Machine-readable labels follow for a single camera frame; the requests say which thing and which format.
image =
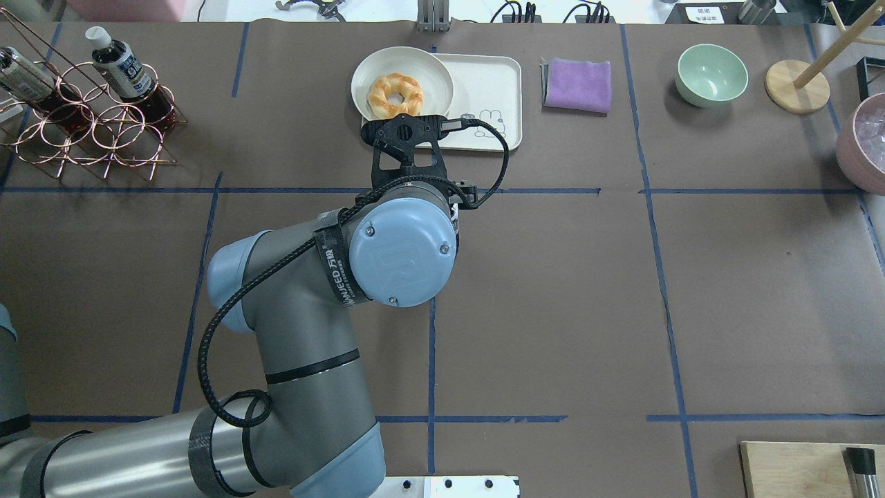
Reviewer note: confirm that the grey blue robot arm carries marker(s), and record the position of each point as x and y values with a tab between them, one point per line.
287	399

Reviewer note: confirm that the beige serving tray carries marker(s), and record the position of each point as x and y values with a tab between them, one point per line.
487	88

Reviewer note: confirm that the tea bottle middle of rack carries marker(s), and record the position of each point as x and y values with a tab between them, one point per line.
132	82

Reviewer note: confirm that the tea bottle of rack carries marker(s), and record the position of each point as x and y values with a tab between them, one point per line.
50	98
132	82

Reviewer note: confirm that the tea bottle front of rack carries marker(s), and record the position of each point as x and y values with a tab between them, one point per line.
50	98

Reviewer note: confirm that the glazed donut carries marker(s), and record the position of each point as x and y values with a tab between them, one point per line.
394	94

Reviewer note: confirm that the round beige plate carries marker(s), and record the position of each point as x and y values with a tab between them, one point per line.
427	69

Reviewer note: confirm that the purple folded cloth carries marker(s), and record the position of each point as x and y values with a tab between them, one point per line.
577	85

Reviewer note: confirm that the green bowl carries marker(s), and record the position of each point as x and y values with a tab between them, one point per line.
710	76

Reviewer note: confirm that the wooden stand with round base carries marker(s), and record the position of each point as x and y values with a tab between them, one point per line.
800	87

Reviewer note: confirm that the wooden cutting board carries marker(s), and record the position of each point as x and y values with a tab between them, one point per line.
791	469

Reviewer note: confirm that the pink bowl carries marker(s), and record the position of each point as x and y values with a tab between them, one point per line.
860	146

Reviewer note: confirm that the steel muddler black tip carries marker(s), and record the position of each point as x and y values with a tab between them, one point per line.
863	474

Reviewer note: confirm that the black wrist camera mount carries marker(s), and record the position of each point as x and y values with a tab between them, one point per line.
394	142

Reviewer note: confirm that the aluminium frame post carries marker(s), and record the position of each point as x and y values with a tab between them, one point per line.
433	16

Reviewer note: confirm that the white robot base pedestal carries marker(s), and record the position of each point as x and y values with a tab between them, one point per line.
450	486

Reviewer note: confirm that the copper wire bottle rack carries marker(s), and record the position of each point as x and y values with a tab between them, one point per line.
116	138

